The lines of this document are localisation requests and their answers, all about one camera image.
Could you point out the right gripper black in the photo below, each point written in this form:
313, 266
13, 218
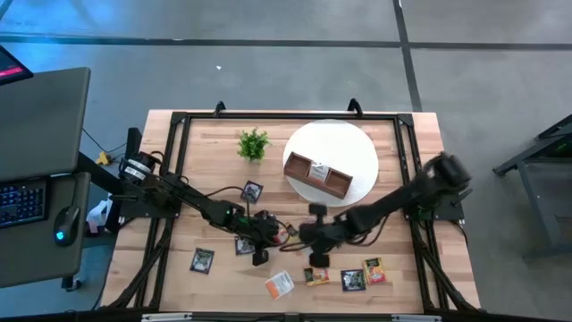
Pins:
326, 234

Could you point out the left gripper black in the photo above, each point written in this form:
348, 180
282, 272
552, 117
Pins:
266, 232

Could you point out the yellow red tea bag packet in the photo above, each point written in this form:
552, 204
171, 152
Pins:
316, 277
374, 271
283, 235

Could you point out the black tea bag packet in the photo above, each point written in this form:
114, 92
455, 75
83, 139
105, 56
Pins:
202, 260
252, 191
243, 247

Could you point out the white orange tea bag packet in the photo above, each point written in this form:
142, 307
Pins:
319, 172
279, 285

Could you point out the black purple-edged tea packet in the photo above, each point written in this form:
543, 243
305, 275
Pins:
353, 280

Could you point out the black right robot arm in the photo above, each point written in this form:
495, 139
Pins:
393, 201

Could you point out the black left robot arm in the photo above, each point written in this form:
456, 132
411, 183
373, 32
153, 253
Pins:
201, 203

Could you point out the three-compartment wooden box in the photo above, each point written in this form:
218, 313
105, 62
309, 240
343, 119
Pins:
313, 184

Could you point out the small green potted plant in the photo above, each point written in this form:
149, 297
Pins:
253, 144

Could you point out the round white mat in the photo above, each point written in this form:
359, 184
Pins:
339, 138

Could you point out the white crumpled bag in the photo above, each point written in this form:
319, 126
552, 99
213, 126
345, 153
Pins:
97, 217

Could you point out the yellow plug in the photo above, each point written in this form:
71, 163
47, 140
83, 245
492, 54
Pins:
103, 158

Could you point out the black computer mouse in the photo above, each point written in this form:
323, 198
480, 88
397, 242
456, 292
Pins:
66, 226

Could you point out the grey keyboard tray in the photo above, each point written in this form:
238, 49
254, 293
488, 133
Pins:
27, 259

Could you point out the backlit black keyboard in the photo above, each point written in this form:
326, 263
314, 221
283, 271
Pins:
22, 203

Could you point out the grey desk top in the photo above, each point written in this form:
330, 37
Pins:
40, 121

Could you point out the dark metal cart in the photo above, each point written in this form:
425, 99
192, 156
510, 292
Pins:
558, 149

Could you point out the computer monitor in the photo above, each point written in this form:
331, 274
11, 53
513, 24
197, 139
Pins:
11, 67

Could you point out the white metal bracket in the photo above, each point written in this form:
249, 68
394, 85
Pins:
415, 318
166, 317

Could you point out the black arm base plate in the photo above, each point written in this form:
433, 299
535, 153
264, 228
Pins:
449, 214
143, 211

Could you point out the black desk post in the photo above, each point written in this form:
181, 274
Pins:
133, 138

